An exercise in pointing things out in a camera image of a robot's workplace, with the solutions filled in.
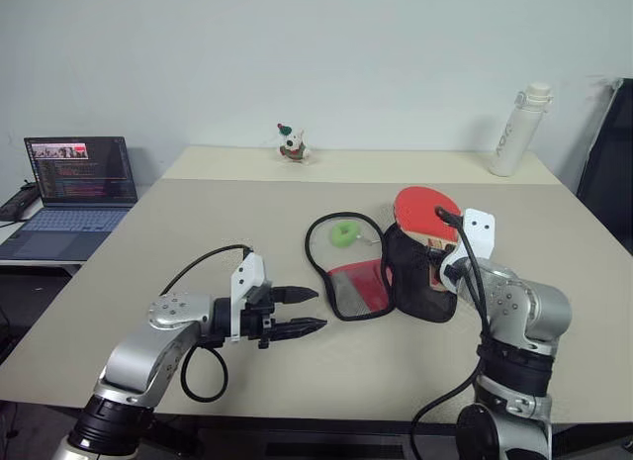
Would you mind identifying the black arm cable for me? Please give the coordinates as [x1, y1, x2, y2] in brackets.
[409, 206, 497, 460]
[160, 243, 256, 403]

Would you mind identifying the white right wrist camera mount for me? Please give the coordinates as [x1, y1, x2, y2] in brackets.
[438, 208, 497, 297]

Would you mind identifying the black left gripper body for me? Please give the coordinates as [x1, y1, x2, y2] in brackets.
[239, 280, 279, 351]

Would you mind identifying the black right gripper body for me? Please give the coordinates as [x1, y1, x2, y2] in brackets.
[425, 245, 452, 269]

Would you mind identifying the small plush toy figurine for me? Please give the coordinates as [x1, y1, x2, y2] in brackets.
[275, 122, 313, 165]

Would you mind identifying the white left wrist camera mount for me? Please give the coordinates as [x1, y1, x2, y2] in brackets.
[228, 252, 266, 343]

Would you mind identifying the red table tennis paddle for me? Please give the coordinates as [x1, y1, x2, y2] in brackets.
[393, 184, 464, 294]

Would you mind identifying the open blue-grey laptop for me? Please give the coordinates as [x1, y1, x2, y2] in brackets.
[0, 136, 140, 262]

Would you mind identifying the black mesh paddle case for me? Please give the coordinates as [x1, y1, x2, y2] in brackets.
[303, 210, 459, 325]

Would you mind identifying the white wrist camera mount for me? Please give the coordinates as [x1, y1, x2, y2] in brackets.
[228, 252, 266, 343]
[438, 208, 497, 297]

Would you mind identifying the green foam ring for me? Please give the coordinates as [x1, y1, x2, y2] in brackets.
[329, 221, 363, 250]

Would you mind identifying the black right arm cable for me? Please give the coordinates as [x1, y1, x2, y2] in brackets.
[409, 206, 497, 460]

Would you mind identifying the white water bottle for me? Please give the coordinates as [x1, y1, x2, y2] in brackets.
[489, 81, 555, 178]

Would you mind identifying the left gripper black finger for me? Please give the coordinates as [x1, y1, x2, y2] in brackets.
[274, 285, 320, 306]
[269, 318, 329, 341]

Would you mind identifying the black office chair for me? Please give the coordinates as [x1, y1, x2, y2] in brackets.
[575, 76, 633, 256]

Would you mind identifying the black device with cables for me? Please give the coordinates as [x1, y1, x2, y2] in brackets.
[0, 180, 39, 223]

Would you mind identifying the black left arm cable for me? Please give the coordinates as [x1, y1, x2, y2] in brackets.
[160, 243, 256, 403]

